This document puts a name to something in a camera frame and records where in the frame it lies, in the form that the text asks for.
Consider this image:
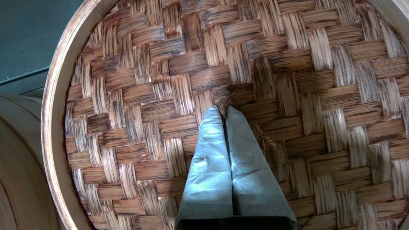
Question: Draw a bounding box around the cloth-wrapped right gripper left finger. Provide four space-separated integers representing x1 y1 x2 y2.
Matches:
176 105 234 221

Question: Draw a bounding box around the black induction cooktop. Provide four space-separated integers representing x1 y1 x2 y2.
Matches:
0 0 85 96

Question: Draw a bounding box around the woven bamboo steamer lid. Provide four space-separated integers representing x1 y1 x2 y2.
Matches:
42 0 409 230

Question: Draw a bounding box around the bamboo steamer basket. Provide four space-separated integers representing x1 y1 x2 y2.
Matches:
0 93 61 230

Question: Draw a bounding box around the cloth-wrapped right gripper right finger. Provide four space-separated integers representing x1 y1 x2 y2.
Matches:
226 106 298 221

